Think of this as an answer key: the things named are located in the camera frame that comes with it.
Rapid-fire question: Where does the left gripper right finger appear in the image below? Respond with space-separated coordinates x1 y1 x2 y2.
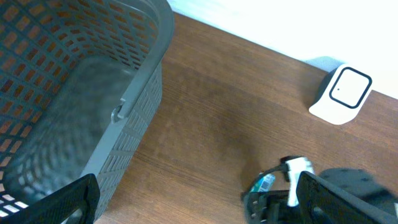
296 170 397 224

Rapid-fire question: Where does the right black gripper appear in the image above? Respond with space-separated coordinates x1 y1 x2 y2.
241 190 299 224

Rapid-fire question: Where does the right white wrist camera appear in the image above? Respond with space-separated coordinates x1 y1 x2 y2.
280 156 315 207

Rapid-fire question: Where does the teal tissue pack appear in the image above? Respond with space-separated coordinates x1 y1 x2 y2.
250 174 275 192

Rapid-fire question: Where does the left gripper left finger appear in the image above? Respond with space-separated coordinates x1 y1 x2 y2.
1 174 100 224

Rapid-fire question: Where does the white barcode scanner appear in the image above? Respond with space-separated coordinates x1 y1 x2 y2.
308 64 373 125

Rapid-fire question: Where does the right black cable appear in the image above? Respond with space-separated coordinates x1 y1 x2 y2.
256 164 289 181

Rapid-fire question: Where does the grey plastic mesh basket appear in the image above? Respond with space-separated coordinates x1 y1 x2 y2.
1 0 174 221

